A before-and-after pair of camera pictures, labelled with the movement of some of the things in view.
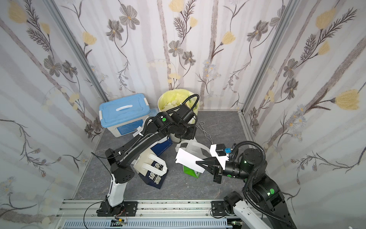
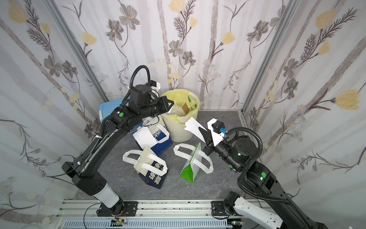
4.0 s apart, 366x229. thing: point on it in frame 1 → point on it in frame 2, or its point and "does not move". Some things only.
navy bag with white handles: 152,169 does not move
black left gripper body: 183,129 → 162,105
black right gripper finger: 209,168 → 209,140
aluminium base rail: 151,214 does not move
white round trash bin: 171,98 does not move
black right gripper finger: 209,163 → 206,134
